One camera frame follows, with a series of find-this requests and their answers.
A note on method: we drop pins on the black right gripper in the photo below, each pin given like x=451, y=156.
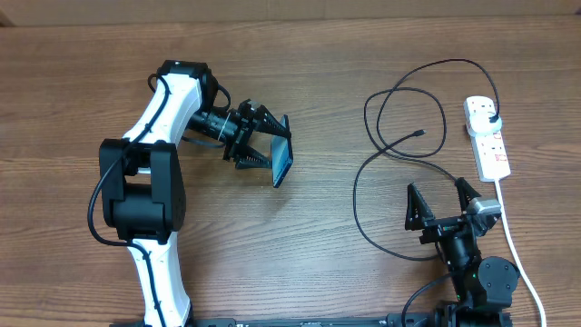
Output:
x=418, y=214

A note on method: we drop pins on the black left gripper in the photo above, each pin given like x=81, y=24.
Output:
x=243, y=133

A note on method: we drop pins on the Galaxy smartphone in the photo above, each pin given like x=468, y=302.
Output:
x=281, y=158

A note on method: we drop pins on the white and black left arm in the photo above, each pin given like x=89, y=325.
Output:
x=140, y=201

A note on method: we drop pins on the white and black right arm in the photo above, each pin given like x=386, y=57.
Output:
x=483, y=286

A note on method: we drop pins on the white charger plug adapter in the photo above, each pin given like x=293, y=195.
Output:
x=480, y=124

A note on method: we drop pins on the white power strip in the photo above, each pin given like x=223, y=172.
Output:
x=489, y=150

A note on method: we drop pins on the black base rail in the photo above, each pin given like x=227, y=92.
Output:
x=392, y=320

